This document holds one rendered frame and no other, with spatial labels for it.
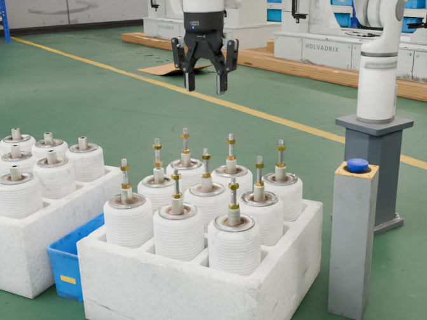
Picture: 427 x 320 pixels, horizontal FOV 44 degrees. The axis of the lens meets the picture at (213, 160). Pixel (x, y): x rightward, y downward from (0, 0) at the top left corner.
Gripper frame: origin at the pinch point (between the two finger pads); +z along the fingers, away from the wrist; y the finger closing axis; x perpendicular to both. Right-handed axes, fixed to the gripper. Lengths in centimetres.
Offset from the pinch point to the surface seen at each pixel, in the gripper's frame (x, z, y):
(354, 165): 7.3, 14.3, 28.0
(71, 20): 451, 35, -484
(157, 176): -1.5, 20.3, -12.0
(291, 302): 0.1, 43.1, 19.1
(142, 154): 72, 47, -75
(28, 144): 8, 23, -63
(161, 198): -4.2, 24.0, -9.3
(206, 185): -0.8, 20.6, -0.1
